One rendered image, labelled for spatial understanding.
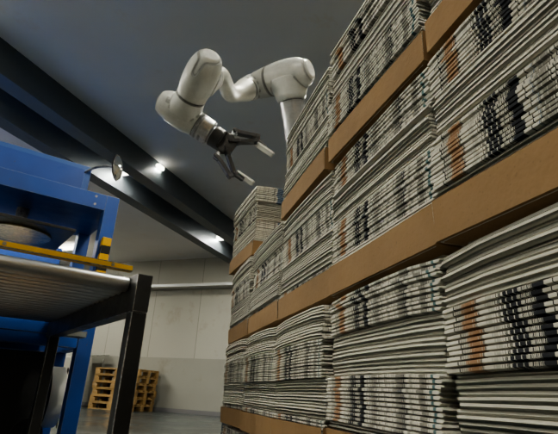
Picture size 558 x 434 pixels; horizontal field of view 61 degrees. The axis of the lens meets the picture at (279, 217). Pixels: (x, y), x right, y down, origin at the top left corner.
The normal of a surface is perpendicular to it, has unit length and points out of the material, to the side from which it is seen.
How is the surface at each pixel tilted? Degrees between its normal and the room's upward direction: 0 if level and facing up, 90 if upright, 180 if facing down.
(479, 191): 91
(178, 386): 90
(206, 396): 90
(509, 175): 91
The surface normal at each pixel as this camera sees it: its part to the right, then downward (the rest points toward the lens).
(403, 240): -0.96, -0.11
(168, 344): -0.35, -0.35
